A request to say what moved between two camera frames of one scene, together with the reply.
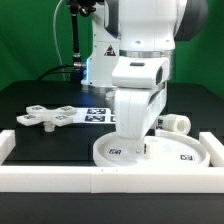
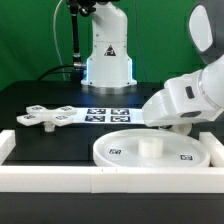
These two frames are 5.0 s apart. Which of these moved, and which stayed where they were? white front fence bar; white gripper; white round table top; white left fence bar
Moved: white gripper
Stayed: white left fence bar; white round table top; white front fence bar
